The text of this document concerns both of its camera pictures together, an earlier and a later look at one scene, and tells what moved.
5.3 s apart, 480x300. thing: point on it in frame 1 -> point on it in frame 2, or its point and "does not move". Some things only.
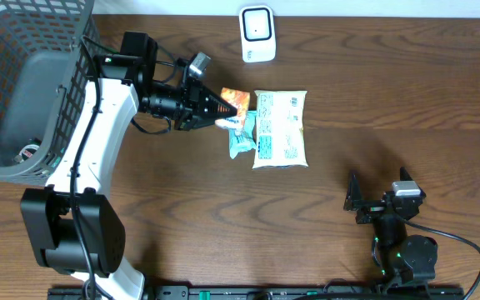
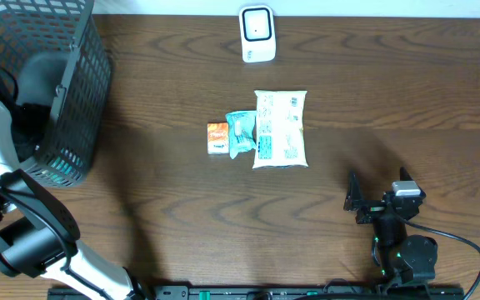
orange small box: x=241 y=100 -> x=217 y=137
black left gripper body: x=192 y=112 -> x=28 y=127
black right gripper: x=372 y=208 does not move
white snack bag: x=280 y=130 does not move
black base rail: x=268 y=292 does not move
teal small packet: x=242 y=137 does not move
